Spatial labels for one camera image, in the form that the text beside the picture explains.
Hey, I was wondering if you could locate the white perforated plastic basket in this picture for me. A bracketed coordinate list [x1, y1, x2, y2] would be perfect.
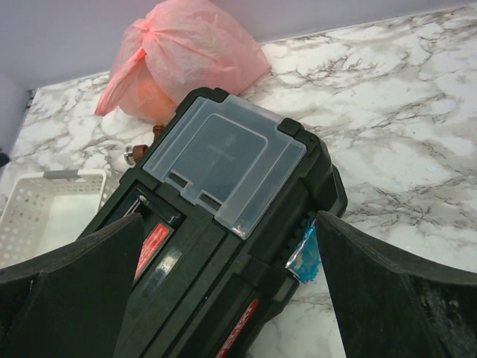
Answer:
[1, 169, 116, 268]

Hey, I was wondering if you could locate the pink plastic bag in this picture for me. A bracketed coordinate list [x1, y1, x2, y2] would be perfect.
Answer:
[95, 1, 271, 124]

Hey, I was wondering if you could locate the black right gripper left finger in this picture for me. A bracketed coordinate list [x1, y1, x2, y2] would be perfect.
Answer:
[1, 214, 144, 357]

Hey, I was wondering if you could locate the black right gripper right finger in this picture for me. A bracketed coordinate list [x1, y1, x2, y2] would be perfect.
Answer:
[315, 211, 476, 357]

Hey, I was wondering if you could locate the blue foil wrapper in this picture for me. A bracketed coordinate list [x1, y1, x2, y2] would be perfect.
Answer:
[285, 220, 321, 283]

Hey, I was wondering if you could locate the black plastic toolbox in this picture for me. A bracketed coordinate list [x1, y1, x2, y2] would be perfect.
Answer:
[85, 88, 347, 357]

